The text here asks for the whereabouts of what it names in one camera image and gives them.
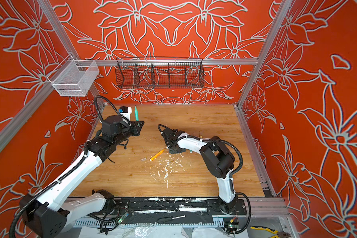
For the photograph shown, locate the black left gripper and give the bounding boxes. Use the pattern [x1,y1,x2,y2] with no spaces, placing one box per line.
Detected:
[114,119,144,146]

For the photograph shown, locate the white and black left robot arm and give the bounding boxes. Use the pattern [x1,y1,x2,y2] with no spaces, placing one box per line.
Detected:
[10,115,144,238]

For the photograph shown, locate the black wire basket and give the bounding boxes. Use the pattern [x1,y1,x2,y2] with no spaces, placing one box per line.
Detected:
[115,57,205,89]

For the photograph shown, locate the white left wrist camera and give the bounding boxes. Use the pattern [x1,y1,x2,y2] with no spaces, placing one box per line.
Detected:
[119,106,132,121]

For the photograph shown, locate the yellow handled pliers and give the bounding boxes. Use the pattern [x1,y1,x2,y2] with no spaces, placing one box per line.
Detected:
[249,226,292,238]

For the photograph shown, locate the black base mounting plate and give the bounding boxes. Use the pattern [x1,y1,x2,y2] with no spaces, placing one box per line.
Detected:
[115,197,248,227]

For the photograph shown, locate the orange highlighter pen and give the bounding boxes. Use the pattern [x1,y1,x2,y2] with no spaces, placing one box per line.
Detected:
[150,149,166,162]

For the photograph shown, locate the black corrugated cable conduit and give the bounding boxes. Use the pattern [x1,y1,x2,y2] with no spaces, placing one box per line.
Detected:
[8,96,131,238]
[157,124,252,234]

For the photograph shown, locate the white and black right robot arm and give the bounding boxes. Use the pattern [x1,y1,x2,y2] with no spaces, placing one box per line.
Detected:
[160,128,237,214]

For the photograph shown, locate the clear plastic bin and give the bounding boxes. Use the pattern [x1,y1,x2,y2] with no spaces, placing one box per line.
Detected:
[47,59,99,97]

